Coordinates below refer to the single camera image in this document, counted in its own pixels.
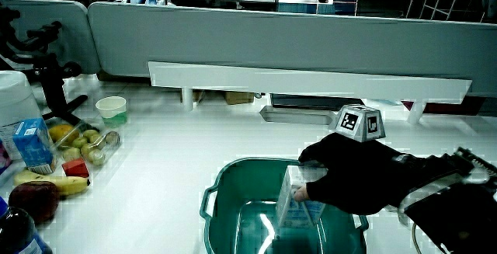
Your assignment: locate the person's right hand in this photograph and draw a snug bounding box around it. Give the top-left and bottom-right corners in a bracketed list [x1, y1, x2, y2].
[297, 104, 413, 216]

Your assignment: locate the dark bottle with blue cap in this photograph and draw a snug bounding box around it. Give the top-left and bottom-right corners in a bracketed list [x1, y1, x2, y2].
[0, 196, 54, 254]

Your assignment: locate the dark red apple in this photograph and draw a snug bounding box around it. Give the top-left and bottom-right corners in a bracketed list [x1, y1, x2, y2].
[8, 181, 61, 224]

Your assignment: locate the short grey partition panel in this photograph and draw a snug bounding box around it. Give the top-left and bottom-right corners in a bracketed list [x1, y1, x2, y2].
[0, 0, 101, 75]

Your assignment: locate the large white plastic container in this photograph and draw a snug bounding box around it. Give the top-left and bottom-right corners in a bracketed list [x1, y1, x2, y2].
[0, 70, 43, 161]

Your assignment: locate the long grey partition panel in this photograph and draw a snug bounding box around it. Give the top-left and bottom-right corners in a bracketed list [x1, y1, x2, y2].
[87, 2, 497, 98]

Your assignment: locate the silver metal tray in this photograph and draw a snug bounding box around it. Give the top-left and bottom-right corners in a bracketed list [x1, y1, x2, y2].
[259, 105, 339, 127]

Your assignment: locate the white green paper cup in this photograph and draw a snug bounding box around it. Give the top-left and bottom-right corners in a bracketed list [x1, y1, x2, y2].
[95, 96, 128, 129]

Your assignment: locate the cluster of small green fruits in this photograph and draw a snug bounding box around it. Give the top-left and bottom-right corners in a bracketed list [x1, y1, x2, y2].
[61, 128, 122, 168]

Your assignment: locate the brown cardboard box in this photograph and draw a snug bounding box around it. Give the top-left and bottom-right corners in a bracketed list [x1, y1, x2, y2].
[224, 90, 255, 106]

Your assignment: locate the green plastic basin plate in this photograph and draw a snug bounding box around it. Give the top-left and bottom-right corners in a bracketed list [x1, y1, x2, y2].
[199, 157, 370, 254]

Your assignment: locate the yellow mango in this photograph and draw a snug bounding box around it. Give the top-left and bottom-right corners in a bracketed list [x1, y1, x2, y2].
[48, 124, 81, 147]

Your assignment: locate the blue drink carton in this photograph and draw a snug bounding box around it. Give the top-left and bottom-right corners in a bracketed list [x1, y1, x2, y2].
[12, 117, 57, 176]

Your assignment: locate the flat black device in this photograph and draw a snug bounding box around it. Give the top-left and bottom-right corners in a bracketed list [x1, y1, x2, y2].
[270, 93, 366, 112]

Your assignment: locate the red cube block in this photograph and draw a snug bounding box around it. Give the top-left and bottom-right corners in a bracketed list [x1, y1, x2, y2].
[61, 158, 91, 179]

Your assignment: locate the white blue milk carton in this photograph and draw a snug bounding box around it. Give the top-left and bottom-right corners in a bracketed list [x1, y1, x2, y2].
[275, 163, 329, 230]

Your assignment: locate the yellow banana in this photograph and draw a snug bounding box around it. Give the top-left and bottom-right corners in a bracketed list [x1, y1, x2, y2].
[13, 169, 92, 197]

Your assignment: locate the white desk shelf riser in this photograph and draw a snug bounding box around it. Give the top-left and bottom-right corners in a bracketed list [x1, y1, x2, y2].
[148, 61, 473, 125]

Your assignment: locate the black camera tripod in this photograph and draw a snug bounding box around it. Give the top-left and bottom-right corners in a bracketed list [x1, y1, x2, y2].
[0, 5, 89, 127]

